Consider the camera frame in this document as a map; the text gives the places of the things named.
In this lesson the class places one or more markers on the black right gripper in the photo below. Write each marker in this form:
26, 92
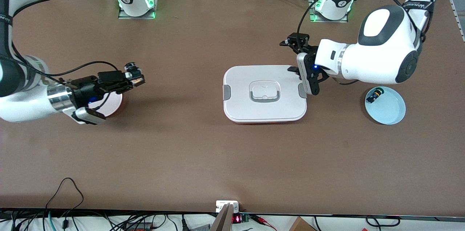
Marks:
84, 91

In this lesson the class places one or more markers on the grey power adapter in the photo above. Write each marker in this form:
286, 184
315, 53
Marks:
199, 228

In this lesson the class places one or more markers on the aluminium profile rail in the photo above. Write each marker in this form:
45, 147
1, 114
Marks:
454, 5

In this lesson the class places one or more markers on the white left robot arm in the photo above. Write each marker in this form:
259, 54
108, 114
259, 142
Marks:
381, 56

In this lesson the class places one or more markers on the grey wedge post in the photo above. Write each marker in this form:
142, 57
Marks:
223, 220

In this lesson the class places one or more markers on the brown cardboard piece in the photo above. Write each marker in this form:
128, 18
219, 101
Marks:
301, 225

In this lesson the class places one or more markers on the pink round plate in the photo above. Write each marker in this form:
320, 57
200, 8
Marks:
113, 105

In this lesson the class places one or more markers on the light blue round plate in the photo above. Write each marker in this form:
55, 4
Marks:
390, 107

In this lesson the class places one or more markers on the red digit display module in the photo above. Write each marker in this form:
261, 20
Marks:
238, 219

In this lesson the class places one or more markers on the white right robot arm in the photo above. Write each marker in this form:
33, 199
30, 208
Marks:
21, 104

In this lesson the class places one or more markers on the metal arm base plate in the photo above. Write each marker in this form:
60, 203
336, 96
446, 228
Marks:
328, 21
125, 17

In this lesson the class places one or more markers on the small white box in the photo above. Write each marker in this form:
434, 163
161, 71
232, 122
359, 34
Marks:
225, 205

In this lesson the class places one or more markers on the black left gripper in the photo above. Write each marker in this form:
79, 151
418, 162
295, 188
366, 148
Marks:
307, 50

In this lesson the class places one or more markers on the red clip leads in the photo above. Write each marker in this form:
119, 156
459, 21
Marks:
263, 220

